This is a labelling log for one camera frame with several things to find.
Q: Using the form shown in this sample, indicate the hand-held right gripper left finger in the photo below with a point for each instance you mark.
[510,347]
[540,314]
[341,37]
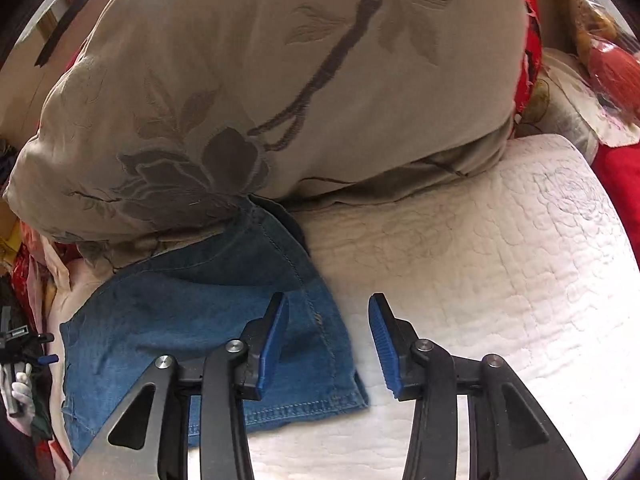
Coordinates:
[272,355]

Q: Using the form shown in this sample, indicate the person's left hand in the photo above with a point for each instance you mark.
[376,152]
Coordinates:
[22,385]

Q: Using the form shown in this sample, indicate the white quilted bedspread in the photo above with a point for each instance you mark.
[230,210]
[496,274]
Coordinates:
[475,260]

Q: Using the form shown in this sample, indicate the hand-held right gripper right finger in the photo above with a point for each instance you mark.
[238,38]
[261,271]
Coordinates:
[384,355]

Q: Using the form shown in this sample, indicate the beige floral duvet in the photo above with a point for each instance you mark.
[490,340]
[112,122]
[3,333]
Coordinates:
[300,85]

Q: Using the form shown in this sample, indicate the pile of colourful clothes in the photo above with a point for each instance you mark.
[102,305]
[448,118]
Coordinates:
[25,270]

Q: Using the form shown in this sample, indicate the beige patterned cushion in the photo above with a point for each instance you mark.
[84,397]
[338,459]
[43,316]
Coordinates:
[565,100]

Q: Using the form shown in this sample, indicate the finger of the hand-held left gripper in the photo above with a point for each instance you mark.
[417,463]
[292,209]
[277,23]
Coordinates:
[47,359]

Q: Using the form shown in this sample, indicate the blue denim pants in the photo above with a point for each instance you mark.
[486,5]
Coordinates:
[200,310]

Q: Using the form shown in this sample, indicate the plain red cloth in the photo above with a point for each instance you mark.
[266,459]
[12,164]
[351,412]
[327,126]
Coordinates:
[617,170]

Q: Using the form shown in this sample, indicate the red floral cloth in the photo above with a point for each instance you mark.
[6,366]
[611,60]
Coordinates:
[530,60]

